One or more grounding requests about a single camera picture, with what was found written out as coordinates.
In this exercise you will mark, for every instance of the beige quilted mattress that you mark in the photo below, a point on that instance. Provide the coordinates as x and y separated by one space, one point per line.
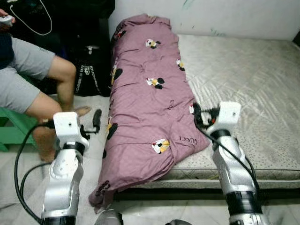
243 79

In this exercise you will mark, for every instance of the person in grey shorts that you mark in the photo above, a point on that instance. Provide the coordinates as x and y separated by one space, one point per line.
28 61

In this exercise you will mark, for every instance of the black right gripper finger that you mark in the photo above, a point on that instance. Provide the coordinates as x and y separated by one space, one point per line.
197 112

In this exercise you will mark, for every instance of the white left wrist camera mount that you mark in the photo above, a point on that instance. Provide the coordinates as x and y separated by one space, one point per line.
65 124

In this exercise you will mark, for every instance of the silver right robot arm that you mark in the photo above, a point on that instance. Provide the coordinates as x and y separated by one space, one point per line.
232 168

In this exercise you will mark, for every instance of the robot right leg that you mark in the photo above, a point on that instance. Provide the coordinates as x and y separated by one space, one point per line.
178 222

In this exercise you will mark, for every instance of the robot left leg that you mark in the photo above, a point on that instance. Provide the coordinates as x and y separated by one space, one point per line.
108 218

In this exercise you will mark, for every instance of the robot leg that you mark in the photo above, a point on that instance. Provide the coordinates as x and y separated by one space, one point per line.
108 218
178 222

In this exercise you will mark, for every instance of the pink cartoon print quilt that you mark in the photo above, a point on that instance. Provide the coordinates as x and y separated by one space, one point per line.
145 103

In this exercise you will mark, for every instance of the green plastic stool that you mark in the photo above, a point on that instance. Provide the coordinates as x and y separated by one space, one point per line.
14 126

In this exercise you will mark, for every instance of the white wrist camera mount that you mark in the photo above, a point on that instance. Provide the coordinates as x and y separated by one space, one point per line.
65 124
228 115

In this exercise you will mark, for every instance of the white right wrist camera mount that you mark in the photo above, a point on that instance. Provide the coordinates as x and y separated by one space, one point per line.
228 115

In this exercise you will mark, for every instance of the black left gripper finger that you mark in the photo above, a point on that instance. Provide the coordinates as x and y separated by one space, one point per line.
97 118

